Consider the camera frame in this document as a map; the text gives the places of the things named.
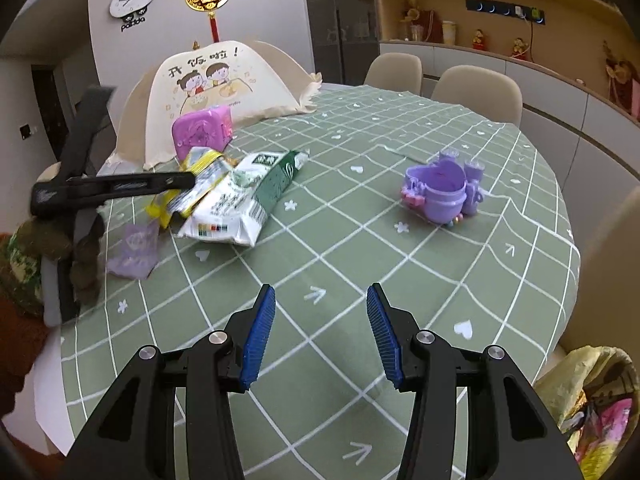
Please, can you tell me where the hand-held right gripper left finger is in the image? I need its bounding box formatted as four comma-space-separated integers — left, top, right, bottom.
60, 284, 277, 480

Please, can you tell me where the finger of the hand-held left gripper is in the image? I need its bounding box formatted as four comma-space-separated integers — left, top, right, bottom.
30, 170, 197, 219
59, 86, 118, 178

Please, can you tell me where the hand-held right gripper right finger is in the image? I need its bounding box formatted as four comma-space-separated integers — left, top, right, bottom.
366, 282, 586, 480

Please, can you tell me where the yellow wrapper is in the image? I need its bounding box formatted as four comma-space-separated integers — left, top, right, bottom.
146, 146, 237, 232

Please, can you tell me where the yellow plastic bag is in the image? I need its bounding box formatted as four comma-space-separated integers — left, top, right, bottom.
534, 345, 640, 467

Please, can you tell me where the pink orange snack packet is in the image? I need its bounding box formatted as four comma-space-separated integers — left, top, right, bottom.
574, 397, 634, 464

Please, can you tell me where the person's left forearm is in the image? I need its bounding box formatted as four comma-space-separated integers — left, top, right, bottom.
0, 232, 57, 417

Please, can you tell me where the person's left hand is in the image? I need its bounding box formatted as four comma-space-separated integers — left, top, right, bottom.
11, 217, 107, 307

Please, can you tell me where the small lilac packet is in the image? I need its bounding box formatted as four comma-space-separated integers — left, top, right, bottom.
106, 222, 162, 282

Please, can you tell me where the pink toy box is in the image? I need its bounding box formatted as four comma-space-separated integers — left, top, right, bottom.
171, 105, 235, 160

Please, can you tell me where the green white packet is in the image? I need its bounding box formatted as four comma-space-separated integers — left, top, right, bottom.
176, 149, 311, 248

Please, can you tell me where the green checked tablecloth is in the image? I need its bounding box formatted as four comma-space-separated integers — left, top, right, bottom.
59, 82, 582, 480

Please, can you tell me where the cream printed food cover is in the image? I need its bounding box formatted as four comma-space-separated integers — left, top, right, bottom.
102, 39, 323, 172

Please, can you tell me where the purple toy tea set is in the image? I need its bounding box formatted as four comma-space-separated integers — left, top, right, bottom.
399, 149, 487, 228

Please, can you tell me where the beige chair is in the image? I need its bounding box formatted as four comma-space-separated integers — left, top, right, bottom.
430, 64, 524, 127
363, 53, 424, 97

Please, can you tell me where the dark glass cabinet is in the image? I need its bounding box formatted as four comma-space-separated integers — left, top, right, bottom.
301, 0, 382, 86

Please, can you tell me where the wooden shelf cabinet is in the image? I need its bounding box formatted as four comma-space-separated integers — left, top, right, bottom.
371, 0, 640, 196

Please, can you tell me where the large brown red figurine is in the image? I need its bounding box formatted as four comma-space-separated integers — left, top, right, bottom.
399, 0, 444, 44

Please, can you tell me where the black power strip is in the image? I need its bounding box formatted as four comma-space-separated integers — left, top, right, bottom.
465, 0, 549, 27

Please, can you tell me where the tall red gold figurine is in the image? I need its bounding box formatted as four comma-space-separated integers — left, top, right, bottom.
601, 41, 640, 112

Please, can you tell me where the panda wall clock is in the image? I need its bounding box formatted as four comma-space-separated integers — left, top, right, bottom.
109, 0, 157, 34

